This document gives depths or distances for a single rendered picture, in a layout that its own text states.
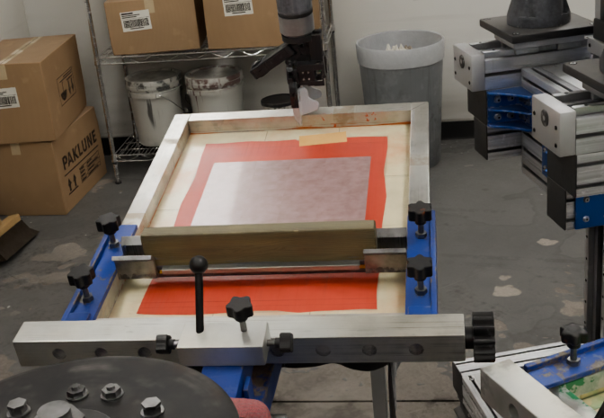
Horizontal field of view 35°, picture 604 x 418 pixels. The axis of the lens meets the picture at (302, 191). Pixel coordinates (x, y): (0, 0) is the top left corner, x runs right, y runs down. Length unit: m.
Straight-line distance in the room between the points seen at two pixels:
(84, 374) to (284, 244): 0.74
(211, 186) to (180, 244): 0.35
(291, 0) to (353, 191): 0.42
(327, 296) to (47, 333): 0.46
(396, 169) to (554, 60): 0.60
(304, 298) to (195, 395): 0.76
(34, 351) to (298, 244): 0.46
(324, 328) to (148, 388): 0.56
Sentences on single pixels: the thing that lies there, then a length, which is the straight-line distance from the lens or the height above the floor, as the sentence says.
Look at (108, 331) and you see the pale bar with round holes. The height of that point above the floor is 1.08.
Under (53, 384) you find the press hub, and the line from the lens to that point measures 0.93.
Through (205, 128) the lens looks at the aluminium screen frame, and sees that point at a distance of 2.19.
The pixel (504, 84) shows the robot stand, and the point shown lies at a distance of 2.35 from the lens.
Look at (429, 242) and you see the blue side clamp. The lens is 1.64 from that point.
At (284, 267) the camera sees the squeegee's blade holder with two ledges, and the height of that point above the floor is 1.06.
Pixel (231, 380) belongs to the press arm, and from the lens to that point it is 1.35.
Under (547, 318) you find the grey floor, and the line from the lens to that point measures 3.59.
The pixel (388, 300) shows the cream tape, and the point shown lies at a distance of 1.59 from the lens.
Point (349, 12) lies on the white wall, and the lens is 5.26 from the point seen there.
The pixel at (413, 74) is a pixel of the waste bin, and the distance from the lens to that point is 4.78.
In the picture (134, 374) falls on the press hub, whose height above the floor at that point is 1.31.
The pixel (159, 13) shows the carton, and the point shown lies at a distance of 4.97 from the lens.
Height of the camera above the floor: 1.78
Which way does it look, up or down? 22 degrees down
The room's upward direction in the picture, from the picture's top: 6 degrees counter-clockwise
